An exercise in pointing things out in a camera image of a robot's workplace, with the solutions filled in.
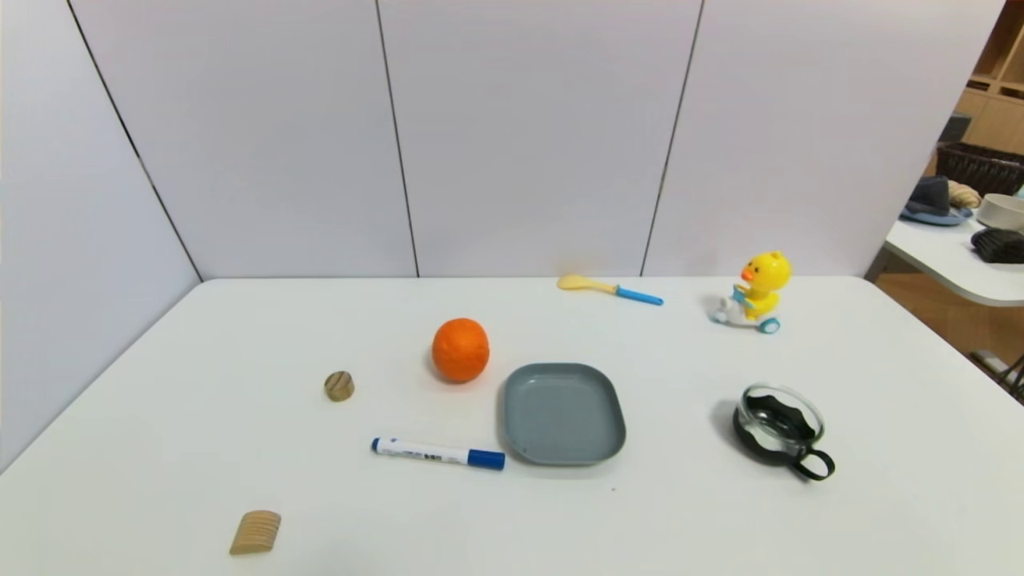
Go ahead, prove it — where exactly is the grey square dish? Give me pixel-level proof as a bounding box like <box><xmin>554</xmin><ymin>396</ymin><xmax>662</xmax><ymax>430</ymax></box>
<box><xmin>502</xmin><ymin>362</ymin><xmax>626</xmax><ymax>467</ymax></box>

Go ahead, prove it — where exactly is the orange fruit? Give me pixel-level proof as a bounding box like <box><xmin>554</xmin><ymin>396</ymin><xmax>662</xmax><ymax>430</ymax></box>
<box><xmin>431</xmin><ymin>318</ymin><xmax>490</xmax><ymax>384</ymax></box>

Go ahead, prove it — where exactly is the blue white whiteboard marker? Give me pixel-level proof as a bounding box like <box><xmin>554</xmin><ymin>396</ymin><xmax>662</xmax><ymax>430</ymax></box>
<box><xmin>370</xmin><ymin>437</ymin><xmax>506</xmax><ymax>471</ymax></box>

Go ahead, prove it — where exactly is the yellow duck scooter toy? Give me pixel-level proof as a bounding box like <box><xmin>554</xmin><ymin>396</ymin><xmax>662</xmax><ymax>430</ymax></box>
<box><xmin>712</xmin><ymin>250</ymin><xmax>793</xmax><ymax>334</ymax></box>

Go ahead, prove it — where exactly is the glass cup with black holder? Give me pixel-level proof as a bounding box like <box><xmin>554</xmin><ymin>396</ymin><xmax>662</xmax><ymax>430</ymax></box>
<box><xmin>733</xmin><ymin>382</ymin><xmax>836</xmax><ymax>482</ymax></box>

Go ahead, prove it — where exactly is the ridged wooden block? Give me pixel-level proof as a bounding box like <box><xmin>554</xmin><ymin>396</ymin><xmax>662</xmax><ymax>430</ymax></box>
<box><xmin>230</xmin><ymin>510</ymin><xmax>282</xmax><ymax>556</ymax></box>

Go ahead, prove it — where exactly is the blue grey hat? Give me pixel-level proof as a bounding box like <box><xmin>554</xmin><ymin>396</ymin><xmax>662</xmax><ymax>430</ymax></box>
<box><xmin>900</xmin><ymin>176</ymin><xmax>974</xmax><ymax>227</ymax></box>

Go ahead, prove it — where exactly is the white side table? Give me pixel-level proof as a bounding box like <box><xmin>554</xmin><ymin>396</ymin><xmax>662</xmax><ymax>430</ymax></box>
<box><xmin>864</xmin><ymin>213</ymin><xmax>1024</xmax><ymax>308</ymax></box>

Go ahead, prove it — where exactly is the dark wicker basket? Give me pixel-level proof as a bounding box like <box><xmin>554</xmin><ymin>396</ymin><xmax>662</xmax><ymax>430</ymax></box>
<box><xmin>936</xmin><ymin>142</ymin><xmax>1024</xmax><ymax>198</ymax></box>

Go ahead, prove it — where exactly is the black knitted item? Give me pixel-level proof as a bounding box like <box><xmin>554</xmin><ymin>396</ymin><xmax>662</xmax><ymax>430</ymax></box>
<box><xmin>971</xmin><ymin>228</ymin><xmax>1024</xmax><ymax>265</ymax></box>

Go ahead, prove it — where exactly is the white bowl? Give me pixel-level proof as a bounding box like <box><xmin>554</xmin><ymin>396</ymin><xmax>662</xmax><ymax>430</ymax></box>
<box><xmin>977</xmin><ymin>193</ymin><xmax>1024</xmax><ymax>234</ymax></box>

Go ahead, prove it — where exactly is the wooden shelf unit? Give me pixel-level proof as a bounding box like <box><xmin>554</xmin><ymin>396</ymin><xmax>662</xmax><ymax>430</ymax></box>
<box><xmin>924</xmin><ymin>0</ymin><xmax>1024</xmax><ymax>178</ymax></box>

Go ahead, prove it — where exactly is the yellow spoon with blue handle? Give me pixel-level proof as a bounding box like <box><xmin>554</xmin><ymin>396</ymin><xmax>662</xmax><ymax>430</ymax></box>
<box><xmin>558</xmin><ymin>274</ymin><xmax>665</xmax><ymax>307</ymax></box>

